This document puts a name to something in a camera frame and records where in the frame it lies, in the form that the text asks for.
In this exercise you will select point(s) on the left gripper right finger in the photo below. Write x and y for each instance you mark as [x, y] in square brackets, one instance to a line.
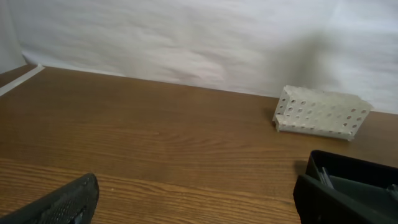
[323, 205]

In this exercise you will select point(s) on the black tray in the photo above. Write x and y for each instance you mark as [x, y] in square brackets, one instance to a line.
[357, 165]

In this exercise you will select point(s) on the clear test tube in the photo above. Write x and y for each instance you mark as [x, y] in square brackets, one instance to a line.
[326, 179]

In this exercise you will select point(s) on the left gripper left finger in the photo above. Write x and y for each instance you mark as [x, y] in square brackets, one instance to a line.
[62, 202]

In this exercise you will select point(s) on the white test tube rack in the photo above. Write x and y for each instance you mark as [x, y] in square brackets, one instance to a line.
[320, 109]

